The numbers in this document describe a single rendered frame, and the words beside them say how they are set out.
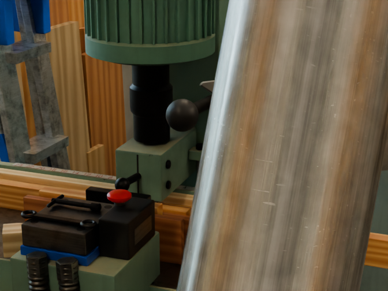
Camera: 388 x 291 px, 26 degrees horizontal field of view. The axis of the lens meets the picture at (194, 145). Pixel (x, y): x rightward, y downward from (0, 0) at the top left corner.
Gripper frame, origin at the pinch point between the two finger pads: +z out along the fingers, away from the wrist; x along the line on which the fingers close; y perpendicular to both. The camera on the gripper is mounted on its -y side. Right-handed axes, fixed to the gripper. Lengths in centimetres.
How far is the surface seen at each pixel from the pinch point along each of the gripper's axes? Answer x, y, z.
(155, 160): 6.1, -14.2, 0.6
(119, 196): 6.7, -3.6, 8.3
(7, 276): 21.5, -16.8, 20.7
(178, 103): -7.4, 8.5, 5.1
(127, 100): 61, -276, -66
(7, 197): 16.6, -34.6, 18.1
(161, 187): 10.0, -13.9, -0.3
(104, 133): 54, -200, -37
